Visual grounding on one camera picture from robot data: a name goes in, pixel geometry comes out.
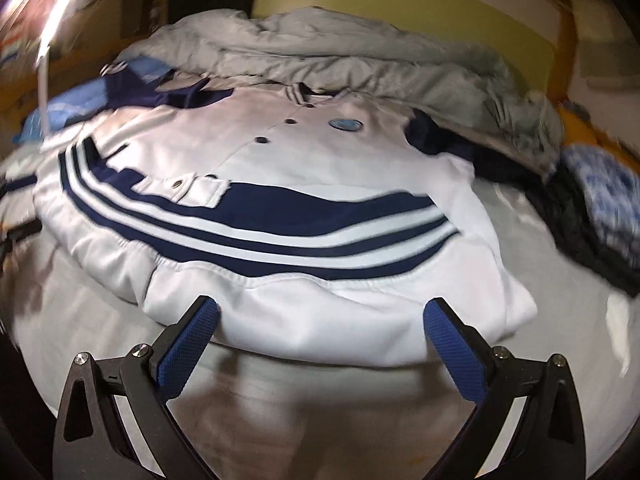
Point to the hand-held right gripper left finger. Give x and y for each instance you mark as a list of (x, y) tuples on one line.
[(187, 355)]

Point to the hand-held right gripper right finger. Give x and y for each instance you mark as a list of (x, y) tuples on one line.
[(455, 355)]

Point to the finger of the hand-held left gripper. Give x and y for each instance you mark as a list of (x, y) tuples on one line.
[(22, 232)]

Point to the white and navy striped jacket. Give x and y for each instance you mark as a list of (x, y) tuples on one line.
[(310, 160)]

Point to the black folded clothes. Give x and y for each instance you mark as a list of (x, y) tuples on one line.
[(575, 232)]

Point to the blue pillow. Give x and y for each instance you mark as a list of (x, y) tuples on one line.
[(60, 105)]

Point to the grey printed bed sheet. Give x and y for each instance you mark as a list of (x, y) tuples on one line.
[(320, 410)]

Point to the blue white plaid folded garment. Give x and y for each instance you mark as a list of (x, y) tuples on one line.
[(605, 190)]

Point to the yellow pillow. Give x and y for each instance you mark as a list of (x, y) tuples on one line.
[(580, 122)]

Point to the grey crumpled duvet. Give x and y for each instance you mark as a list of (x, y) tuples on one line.
[(350, 55)]

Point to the wooden bed frame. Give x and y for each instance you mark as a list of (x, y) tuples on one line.
[(567, 50)]

